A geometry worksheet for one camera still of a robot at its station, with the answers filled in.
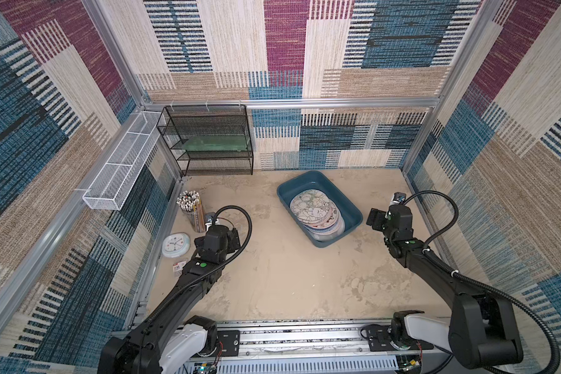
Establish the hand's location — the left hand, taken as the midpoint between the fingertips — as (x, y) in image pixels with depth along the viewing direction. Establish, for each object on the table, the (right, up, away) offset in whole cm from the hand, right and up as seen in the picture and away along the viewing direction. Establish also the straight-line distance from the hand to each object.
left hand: (222, 234), depth 85 cm
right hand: (+60, +6, +4) cm, 61 cm away
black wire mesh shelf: (-12, +39, +23) cm, 47 cm away
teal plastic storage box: (+39, +21, +29) cm, 53 cm away
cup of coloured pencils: (-12, +12, +2) cm, 17 cm away
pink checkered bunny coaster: (+40, +4, +15) cm, 43 cm away
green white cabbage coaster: (+34, +9, +18) cm, 39 cm away
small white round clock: (-21, -6, +9) cm, 24 cm away
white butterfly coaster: (+43, +3, +15) cm, 45 cm away
